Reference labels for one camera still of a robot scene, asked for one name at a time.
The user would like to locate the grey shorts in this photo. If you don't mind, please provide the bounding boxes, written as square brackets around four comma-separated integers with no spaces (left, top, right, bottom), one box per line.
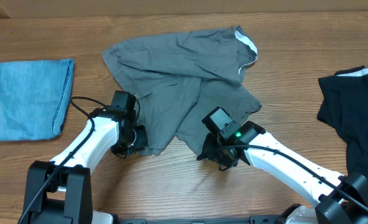
[102,26,262,156]

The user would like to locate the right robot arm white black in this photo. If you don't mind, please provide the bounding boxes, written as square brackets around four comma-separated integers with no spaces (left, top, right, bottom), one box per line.
[197,118,368,223]

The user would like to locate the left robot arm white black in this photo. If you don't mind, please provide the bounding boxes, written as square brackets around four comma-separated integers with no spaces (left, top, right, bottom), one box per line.
[19,105,147,224]

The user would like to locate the folded blue denim garment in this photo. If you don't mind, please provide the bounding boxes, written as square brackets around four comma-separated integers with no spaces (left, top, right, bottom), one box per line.
[0,58,75,141]

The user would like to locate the black garment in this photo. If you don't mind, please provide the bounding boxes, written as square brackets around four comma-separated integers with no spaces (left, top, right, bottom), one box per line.
[317,66,368,180]

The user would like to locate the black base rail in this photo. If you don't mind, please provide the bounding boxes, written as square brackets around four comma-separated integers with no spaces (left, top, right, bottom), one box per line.
[109,203,315,224]

